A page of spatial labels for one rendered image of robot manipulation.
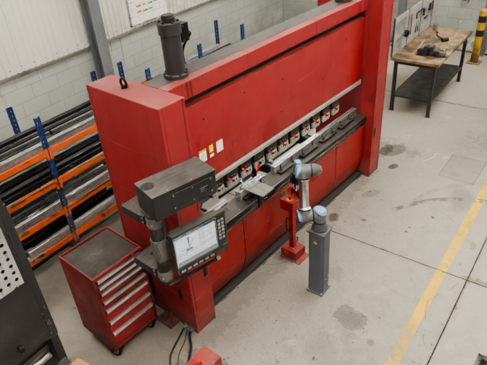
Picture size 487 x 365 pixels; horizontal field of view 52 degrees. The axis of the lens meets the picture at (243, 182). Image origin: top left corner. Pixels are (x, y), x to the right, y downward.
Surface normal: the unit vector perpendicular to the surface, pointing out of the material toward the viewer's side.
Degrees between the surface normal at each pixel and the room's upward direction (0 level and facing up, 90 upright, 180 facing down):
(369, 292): 0
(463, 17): 90
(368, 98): 90
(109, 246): 0
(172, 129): 90
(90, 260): 0
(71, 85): 90
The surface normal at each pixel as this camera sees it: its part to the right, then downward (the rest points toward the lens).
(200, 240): 0.62, 0.39
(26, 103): 0.81, 0.28
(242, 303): -0.07, -0.83
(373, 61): -0.65, 0.46
